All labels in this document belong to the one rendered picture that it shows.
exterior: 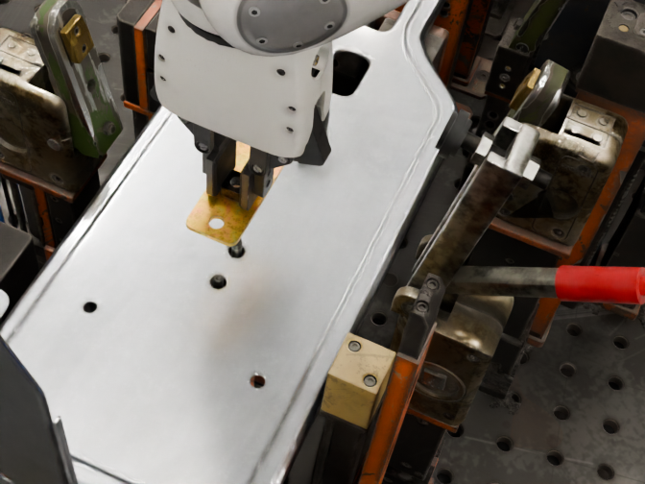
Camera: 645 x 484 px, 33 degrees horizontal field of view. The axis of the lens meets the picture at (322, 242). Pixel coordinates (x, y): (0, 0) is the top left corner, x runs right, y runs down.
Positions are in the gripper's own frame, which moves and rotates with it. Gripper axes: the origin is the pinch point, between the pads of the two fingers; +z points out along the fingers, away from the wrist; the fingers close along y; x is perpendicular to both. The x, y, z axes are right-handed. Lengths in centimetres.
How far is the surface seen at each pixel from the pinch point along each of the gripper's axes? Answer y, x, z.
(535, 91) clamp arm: -15.7, -16.0, -0.2
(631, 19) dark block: -20.1, -24.7, -1.9
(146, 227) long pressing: 6.7, 1.1, 9.7
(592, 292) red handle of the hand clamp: -23.8, 1.0, -3.4
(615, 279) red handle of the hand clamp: -24.7, 0.4, -4.6
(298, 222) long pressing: -3.1, -4.4, 9.7
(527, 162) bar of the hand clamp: -17.5, 0.7, -11.6
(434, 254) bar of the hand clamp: -14.2, 1.8, -2.0
